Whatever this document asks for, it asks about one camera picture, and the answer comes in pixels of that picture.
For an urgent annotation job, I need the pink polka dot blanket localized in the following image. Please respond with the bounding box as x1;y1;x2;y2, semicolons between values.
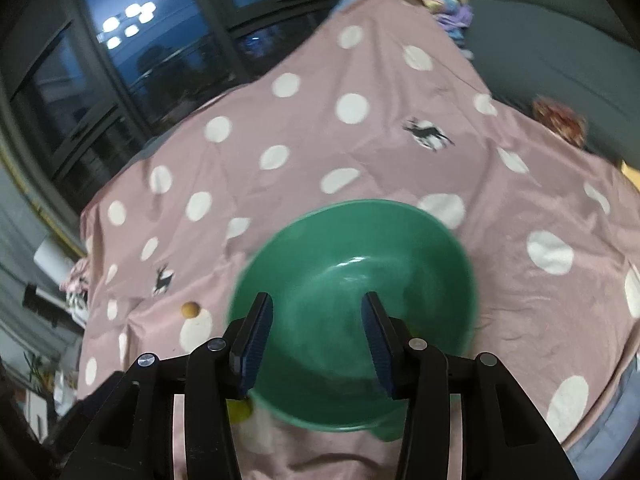
75;0;640;480

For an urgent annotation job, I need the pile of colourful clothes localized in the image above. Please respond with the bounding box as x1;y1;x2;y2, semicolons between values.
415;0;476;47

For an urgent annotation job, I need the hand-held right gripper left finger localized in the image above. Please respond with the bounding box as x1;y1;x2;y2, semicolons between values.
60;291;275;480

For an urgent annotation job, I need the red patterned packet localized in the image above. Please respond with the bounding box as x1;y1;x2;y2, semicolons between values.
532;96;589;149

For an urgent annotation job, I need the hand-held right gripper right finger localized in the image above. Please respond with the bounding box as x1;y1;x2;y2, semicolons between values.
361;291;581;480

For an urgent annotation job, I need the dark framed window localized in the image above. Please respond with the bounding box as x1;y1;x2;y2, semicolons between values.
0;0;351;201

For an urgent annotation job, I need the grey sofa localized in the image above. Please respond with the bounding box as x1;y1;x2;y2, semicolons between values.
459;0;640;173

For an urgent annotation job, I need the green bowl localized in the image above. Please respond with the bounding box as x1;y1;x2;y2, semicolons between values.
227;200;478;443

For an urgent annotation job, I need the small yellow-green fruit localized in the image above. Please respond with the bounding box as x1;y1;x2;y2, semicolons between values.
227;397;254;424

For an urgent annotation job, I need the floral cloth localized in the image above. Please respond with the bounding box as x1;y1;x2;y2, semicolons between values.
60;259;92;322

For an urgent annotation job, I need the white paper roll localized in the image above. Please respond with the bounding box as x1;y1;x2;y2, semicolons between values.
34;237;74;282

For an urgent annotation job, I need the grey-blue cloth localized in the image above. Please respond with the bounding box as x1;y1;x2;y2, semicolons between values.
564;352;640;467

